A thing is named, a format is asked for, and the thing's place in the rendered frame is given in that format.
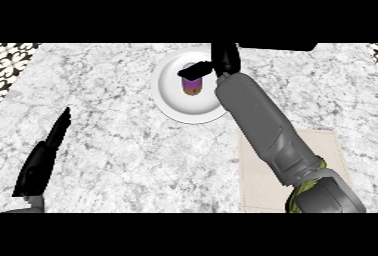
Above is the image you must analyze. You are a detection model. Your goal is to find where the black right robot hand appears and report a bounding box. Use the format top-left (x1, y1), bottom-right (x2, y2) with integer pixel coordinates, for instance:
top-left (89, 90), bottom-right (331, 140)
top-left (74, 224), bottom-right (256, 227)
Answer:
top-left (178, 42), bottom-right (244, 81)

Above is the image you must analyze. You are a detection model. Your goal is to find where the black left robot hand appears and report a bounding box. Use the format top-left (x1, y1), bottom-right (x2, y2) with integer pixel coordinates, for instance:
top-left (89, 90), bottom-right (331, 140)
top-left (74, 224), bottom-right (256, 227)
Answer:
top-left (11, 106), bottom-right (74, 198)

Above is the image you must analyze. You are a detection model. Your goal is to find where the purple can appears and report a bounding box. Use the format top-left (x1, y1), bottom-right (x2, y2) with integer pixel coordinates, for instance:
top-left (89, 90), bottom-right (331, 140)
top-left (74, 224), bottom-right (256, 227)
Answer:
top-left (181, 63), bottom-right (206, 97)

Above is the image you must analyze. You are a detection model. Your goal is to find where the white round plate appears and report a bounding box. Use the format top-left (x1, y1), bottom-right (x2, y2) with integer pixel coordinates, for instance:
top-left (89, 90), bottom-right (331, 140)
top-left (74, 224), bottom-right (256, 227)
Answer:
top-left (150, 45), bottom-right (231, 125)

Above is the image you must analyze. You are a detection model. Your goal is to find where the beige placemat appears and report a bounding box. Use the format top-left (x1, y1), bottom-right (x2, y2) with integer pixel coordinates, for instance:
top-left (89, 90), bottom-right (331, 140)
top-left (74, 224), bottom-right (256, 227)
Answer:
top-left (237, 128), bottom-right (358, 214)

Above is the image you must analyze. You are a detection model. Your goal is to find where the black appliance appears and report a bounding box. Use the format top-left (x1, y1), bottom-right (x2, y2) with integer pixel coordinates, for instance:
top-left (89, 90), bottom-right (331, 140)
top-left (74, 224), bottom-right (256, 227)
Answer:
top-left (237, 42), bottom-right (320, 52)

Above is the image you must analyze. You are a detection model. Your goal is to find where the yellow-green object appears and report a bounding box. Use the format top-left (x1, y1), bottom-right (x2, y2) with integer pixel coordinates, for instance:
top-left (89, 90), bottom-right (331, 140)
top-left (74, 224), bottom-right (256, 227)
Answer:
top-left (284, 157), bottom-right (330, 214)

